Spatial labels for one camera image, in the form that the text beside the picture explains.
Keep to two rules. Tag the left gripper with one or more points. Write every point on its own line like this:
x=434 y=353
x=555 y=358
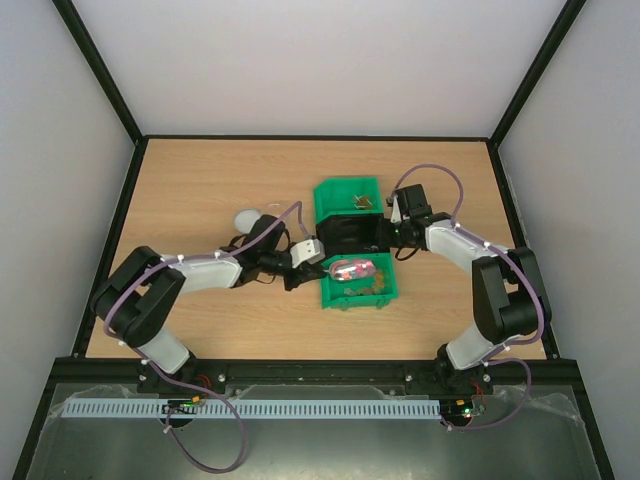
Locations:
x=301 y=274

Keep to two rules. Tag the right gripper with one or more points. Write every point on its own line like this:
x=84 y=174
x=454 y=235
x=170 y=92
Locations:
x=379 y=236

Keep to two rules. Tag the silver metal scoop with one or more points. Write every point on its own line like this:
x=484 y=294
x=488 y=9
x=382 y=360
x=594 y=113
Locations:
x=351 y=269

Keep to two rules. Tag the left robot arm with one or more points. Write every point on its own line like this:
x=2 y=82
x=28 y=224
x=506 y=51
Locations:
x=136 y=300

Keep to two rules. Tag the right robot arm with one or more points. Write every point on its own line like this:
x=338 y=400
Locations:
x=509 y=300

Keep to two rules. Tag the far bin candies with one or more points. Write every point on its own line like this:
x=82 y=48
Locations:
x=363 y=202

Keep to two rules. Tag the round white lid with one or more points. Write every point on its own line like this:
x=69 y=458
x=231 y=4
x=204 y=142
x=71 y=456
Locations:
x=245 y=219

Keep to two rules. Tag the clear plastic cup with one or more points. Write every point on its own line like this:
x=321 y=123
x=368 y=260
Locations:
x=276 y=207

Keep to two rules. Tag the black middle bin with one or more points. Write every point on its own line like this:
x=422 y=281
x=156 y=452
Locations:
x=352 y=234

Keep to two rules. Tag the far green bin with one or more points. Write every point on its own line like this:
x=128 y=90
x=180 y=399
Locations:
x=334 y=196

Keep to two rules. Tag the green bin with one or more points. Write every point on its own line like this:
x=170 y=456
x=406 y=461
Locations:
x=334 y=297
x=334 y=196

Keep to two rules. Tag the near green bin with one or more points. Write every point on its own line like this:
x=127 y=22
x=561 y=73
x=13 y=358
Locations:
x=334 y=297

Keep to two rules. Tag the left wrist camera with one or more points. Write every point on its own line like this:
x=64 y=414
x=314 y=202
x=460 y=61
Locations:
x=310 y=251

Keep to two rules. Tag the grey slotted cable duct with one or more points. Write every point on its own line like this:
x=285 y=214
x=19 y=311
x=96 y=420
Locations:
x=255 y=409

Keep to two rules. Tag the black enclosure frame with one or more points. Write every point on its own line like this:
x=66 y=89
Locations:
x=99 y=357

